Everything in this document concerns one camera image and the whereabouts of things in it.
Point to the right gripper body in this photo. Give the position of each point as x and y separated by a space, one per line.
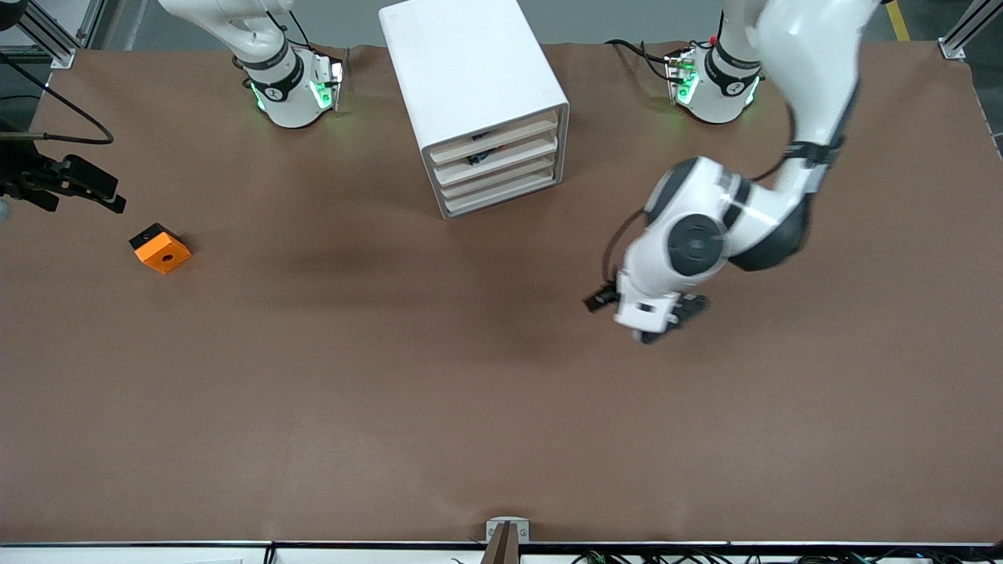
17 171

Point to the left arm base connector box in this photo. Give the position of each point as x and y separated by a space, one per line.
682 78

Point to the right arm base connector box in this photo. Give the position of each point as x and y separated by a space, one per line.
327 84

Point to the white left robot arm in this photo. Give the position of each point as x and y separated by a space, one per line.
807 47

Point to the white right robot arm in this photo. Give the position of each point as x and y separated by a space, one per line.
286 86

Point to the black part inside drawer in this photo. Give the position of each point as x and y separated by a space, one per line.
479 157

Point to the orange and black cube box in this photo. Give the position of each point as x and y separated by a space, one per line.
164 252

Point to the aluminium frame profile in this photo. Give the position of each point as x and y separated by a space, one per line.
47 35
962 35

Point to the grey metal bracket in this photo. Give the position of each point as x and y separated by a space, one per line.
520 529

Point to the white table edge rail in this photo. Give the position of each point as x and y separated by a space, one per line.
157 553

